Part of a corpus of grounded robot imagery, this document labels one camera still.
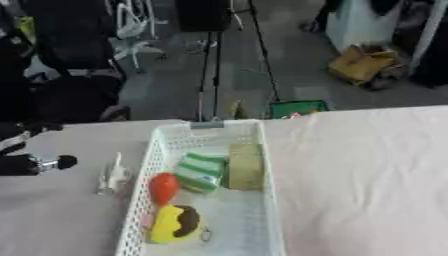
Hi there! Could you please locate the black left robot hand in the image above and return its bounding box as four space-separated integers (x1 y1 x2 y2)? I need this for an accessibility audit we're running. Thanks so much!
0 122 79 177

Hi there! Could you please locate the green box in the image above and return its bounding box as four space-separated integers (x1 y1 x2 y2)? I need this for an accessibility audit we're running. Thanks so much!
267 99 331 120

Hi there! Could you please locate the black office chair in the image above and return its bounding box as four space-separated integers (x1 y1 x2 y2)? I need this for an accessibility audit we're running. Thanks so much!
0 0 133 123

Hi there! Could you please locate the red toy fruit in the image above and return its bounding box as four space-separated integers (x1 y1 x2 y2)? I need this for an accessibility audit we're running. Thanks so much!
148 172 182 206

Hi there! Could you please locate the yellow and brown soft toy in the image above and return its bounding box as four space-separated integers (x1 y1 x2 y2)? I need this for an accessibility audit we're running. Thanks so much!
145 204 214 244

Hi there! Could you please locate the white chair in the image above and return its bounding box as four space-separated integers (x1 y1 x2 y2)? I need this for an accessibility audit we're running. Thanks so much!
106 0 172 73

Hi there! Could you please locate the green and white striped pack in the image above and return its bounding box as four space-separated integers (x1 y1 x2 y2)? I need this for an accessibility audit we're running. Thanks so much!
173 152 228 194

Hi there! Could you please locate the black tripod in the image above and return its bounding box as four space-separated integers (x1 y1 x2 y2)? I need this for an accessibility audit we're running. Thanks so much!
173 0 282 122

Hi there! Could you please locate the olive green rectangular block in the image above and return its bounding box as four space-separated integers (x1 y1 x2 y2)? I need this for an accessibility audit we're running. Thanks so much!
227 143 266 191

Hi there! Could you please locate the white perforated plastic basket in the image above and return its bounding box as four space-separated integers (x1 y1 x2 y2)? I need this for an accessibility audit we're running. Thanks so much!
113 119 287 256

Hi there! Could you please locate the tan bag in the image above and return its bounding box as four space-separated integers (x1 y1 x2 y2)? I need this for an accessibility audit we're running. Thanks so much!
327 43 410 90

